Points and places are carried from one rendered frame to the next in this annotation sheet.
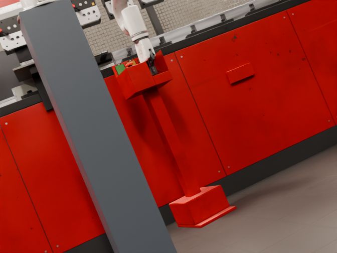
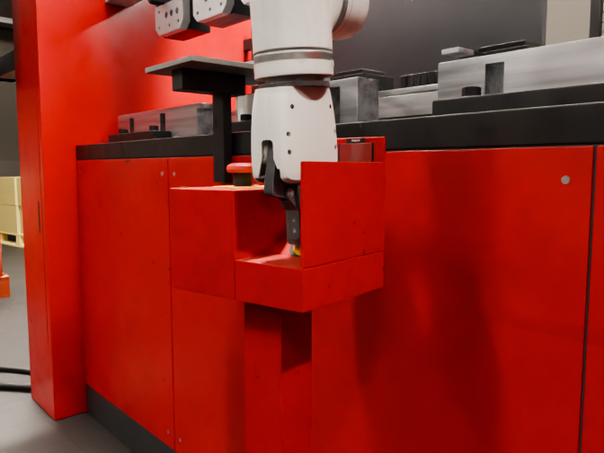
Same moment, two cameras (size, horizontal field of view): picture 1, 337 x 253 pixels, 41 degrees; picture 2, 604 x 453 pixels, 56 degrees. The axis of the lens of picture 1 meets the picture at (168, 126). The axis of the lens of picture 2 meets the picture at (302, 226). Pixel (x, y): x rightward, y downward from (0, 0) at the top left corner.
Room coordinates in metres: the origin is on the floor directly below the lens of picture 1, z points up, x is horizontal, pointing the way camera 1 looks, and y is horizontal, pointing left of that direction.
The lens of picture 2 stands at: (1.85, -0.60, 0.80)
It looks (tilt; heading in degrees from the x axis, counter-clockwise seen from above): 6 degrees down; 63
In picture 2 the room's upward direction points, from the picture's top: straight up
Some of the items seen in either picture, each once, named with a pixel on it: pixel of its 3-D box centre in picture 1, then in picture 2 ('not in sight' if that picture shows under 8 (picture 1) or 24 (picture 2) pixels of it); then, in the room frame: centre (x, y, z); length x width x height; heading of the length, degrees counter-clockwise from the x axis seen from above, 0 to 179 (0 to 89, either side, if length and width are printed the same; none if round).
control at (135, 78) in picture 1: (141, 72); (277, 213); (2.14, 0.02, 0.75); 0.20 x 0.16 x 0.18; 115
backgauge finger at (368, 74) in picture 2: not in sight; (339, 80); (2.56, 0.58, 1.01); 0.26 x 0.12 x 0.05; 14
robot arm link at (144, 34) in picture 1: (140, 37); (295, 69); (2.13, -0.04, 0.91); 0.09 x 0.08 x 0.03; 25
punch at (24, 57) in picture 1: (26, 55); not in sight; (2.40, 0.55, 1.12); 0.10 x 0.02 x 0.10; 104
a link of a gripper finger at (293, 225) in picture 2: (153, 67); (291, 217); (2.12, -0.04, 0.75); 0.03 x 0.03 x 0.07; 25
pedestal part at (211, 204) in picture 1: (201, 206); not in sight; (2.11, 0.00, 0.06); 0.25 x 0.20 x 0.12; 25
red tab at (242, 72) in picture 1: (240, 73); not in sight; (2.49, -0.48, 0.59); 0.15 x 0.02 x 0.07; 104
